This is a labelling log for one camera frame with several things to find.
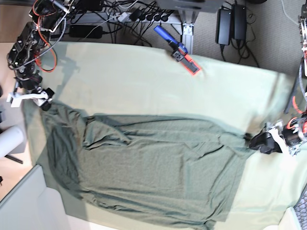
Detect black power adapter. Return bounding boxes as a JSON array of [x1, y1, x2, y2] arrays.
[[232, 4, 247, 41], [215, 8, 232, 46]]

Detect black power adapter right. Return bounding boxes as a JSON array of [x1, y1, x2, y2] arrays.
[[232, 4, 247, 41]]

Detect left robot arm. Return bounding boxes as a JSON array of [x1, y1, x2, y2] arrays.
[[249, 3, 307, 156]]

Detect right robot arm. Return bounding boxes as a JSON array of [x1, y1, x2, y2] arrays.
[[7, 0, 78, 111]]

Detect light green table cloth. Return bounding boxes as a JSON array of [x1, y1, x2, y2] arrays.
[[0, 40, 307, 230]]

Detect black power adapter left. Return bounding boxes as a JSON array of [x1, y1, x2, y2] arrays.
[[215, 8, 232, 46]]

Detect white cylinder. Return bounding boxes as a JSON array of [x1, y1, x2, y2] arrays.
[[0, 126, 25, 158]]

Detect green T-shirt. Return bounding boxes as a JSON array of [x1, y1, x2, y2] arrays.
[[41, 103, 253, 230]]

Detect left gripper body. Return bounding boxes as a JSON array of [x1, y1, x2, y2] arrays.
[[248, 131, 282, 155]]

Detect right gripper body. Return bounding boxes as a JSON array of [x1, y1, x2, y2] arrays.
[[33, 88, 54, 111]]

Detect white power strip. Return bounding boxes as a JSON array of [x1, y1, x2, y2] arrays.
[[68, 12, 181, 25]]

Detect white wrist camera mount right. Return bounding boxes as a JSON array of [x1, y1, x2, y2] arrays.
[[6, 92, 35, 108]]

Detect aluminium table frame leg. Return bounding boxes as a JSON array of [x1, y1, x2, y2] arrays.
[[178, 10, 199, 54]]

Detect red and blue clamp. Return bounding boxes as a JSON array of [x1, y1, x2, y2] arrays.
[[154, 25, 201, 76]]

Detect black power brick under table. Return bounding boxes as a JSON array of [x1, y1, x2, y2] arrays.
[[68, 25, 103, 39]]

